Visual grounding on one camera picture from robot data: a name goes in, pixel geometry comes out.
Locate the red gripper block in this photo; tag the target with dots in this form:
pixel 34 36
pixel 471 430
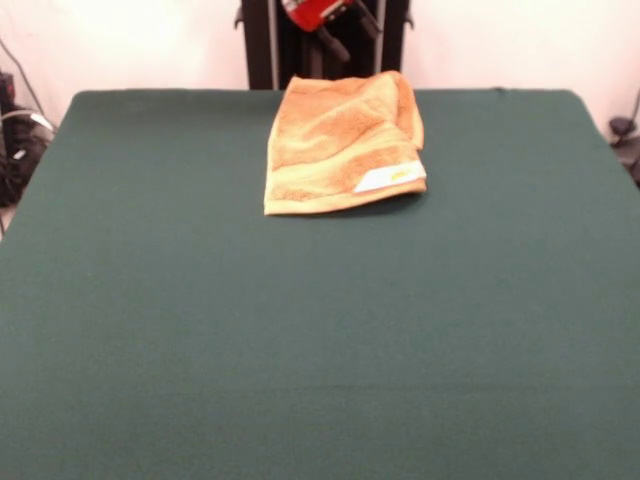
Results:
pixel 315 12

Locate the tan terry towel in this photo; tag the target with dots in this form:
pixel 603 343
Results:
pixel 340 145

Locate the black stand foot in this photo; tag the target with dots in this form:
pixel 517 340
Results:
pixel 625 135

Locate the black power device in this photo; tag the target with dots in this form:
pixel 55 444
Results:
pixel 6 87

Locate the dark green table cloth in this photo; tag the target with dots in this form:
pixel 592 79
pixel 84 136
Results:
pixel 200 375

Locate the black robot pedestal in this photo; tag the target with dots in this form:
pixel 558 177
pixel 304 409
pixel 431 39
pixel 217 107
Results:
pixel 260 50

